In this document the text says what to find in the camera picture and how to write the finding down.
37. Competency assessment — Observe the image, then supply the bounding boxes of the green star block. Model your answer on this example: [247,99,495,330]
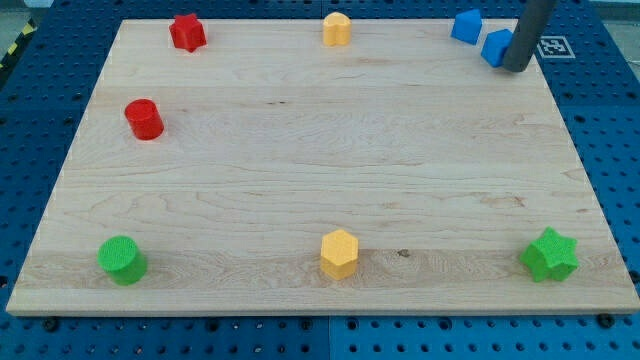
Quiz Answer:
[519,227,580,282]

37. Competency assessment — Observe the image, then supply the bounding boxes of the yellow black hazard tape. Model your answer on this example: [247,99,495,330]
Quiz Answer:
[1,18,38,72]

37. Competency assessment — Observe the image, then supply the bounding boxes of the white fiducial marker tag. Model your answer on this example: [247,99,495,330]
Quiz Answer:
[537,36,575,59]

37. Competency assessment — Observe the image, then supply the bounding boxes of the wooden board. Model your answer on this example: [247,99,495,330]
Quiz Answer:
[7,19,639,317]

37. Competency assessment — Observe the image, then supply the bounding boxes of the red cylinder block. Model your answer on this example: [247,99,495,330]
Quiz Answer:
[124,98,164,140]

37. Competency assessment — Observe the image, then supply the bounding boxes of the green cylinder block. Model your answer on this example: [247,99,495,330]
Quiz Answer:
[97,235,147,286]

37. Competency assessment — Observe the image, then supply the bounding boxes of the blue cube block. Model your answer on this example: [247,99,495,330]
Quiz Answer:
[481,29,513,68]

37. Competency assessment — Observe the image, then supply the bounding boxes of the grey cylindrical pointer rod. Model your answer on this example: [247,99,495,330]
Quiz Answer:
[503,0,557,72]

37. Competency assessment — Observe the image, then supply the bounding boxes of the yellow hexagon block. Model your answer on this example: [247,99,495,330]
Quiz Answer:
[320,229,359,280]

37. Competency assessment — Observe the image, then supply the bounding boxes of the red star block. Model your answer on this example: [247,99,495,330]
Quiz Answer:
[169,13,207,53]

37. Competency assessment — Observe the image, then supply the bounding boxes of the blue pentagon block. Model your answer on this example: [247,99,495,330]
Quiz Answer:
[450,9,482,45]

